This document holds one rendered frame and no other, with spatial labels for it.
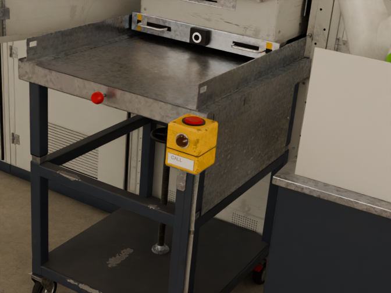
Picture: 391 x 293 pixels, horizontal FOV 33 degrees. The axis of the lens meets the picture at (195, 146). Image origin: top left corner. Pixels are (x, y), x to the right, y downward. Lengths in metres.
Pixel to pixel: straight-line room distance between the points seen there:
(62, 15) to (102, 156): 0.71
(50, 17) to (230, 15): 0.59
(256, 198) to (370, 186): 0.97
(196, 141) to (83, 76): 0.56
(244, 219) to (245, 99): 0.81
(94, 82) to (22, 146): 1.31
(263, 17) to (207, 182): 0.56
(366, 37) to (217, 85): 0.38
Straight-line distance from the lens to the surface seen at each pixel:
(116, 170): 2.72
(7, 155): 3.16
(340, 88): 1.46
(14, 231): 2.73
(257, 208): 2.44
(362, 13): 1.70
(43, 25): 2.24
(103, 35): 2.17
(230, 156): 1.84
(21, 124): 3.00
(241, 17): 2.06
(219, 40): 2.09
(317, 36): 2.17
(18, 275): 2.48
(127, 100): 1.71
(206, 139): 1.37
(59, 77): 1.85
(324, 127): 1.50
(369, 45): 1.68
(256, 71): 1.87
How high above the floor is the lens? 1.40
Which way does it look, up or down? 23 degrees down
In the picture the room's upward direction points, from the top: 5 degrees clockwise
